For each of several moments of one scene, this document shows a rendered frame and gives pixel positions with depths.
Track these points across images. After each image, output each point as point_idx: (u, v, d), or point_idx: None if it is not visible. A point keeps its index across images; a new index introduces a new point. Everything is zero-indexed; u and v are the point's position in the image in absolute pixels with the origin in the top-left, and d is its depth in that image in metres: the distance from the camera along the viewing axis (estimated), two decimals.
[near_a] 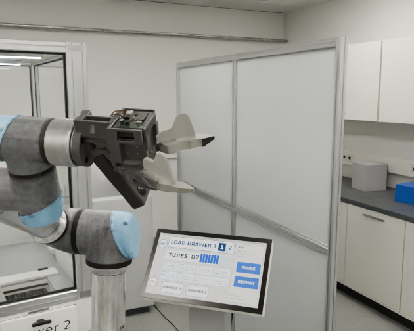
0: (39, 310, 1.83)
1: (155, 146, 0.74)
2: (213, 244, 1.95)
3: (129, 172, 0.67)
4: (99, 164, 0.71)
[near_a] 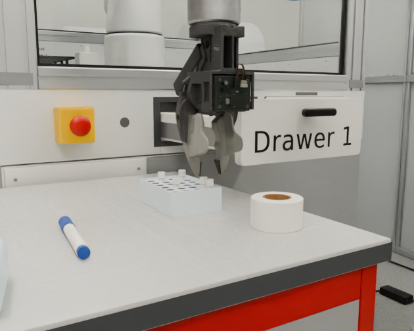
0: (307, 92, 1.26)
1: None
2: None
3: (182, 107, 0.65)
4: (194, 52, 0.66)
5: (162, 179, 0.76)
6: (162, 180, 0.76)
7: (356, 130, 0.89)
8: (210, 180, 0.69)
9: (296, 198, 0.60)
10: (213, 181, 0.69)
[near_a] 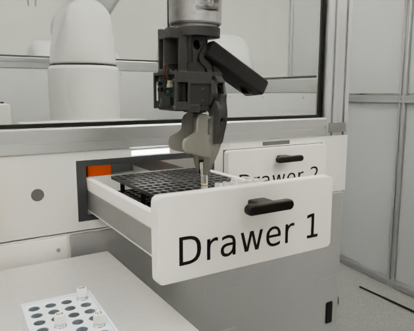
0: (276, 142, 1.05)
1: (211, 111, 0.66)
2: None
3: None
4: None
5: (200, 170, 0.69)
6: (200, 171, 0.69)
7: (324, 217, 0.69)
8: (214, 184, 0.71)
9: None
10: (218, 186, 0.70)
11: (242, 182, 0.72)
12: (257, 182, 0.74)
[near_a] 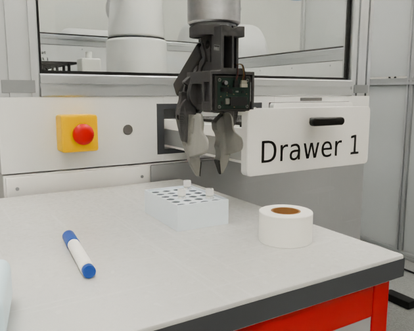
0: (311, 98, 1.25)
1: None
2: None
3: (182, 107, 0.65)
4: (194, 52, 0.66)
5: None
6: None
7: (363, 138, 0.88)
8: None
9: (305, 212, 0.59)
10: None
11: None
12: None
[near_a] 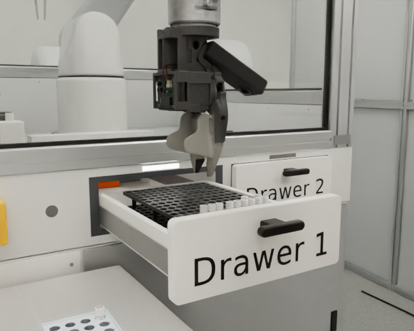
0: (283, 155, 1.07)
1: (211, 110, 0.66)
2: None
3: None
4: None
5: (216, 211, 0.72)
6: (216, 211, 0.72)
7: (333, 235, 0.71)
8: (226, 203, 0.73)
9: None
10: (229, 204, 0.72)
11: (252, 200, 0.74)
12: (267, 199, 0.76)
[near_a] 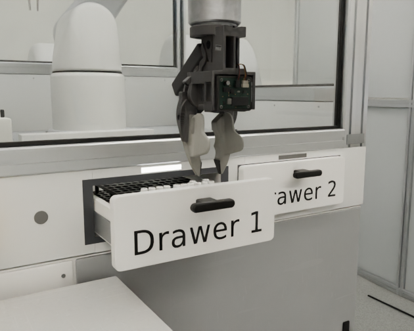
0: (293, 155, 1.00)
1: None
2: None
3: (183, 107, 0.65)
4: (194, 52, 0.66)
5: None
6: None
7: (268, 214, 0.79)
8: (173, 186, 0.81)
9: None
10: (176, 187, 0.81)
11: (198, 184, 0.83)
12: None
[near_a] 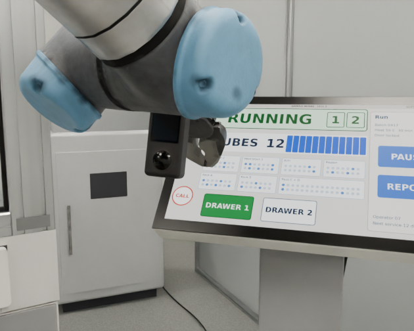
0: None
1: None
2: (315, 117, 0.88)
3: (223, 128, 0.62)
4: None
5: None
6: None
7: None
8: None
9: None
10: None
11: None
12: None
